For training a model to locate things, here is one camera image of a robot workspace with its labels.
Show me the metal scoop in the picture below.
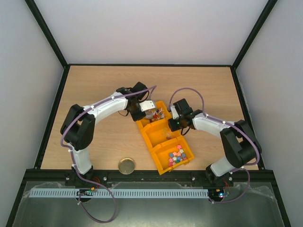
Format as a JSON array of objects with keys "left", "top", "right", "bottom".
[{"left": 145, "top": 110, "right": 158, "bottom": 120}]

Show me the yellow lollipop bin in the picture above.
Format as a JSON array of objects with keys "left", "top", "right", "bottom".
[{"left": 136, "top": 101, "right": 172, "bottom": 129}]

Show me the yellow star candy bin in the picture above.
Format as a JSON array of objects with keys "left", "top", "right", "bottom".
[{"left": 150, "top": 136, "right": 195, "bottom": 175}]

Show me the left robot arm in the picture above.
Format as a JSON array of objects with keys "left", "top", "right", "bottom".
[{"left": 60, "top": 82, "right": 155, "bottom": 175}]

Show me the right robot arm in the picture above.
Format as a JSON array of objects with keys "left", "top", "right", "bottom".
[{"left": 168, "top": 98, "right": 261, "bottom": 185}]

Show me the gold jar lid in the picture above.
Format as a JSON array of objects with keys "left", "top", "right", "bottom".
[{"left": 118, "top": 157, "right": 136, "bottom": 175}]

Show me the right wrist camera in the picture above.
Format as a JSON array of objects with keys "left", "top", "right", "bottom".
[{"left": 168, "top": 105, "right": 179, "bottom": 120}]

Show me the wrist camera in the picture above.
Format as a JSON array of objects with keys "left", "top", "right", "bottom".
[
  {"left": 168, "top": 105, "right": 179, "bottom": 120},
  {"left": 139, "top": 100, "right": 156, "bottom": 112}
]

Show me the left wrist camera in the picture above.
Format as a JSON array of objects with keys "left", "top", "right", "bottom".
[{"left": 139, "top": 100, "right": 156, "bottom": 112}]

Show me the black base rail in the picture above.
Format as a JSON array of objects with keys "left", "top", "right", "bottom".
[{"left": 22, "top": 169, "right": 277, "bottom": 188}]

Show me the grey slotted cable duct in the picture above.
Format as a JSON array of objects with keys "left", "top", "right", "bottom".
[{"left": 29, "top": 188, "right": 209, "bottom": 199}]

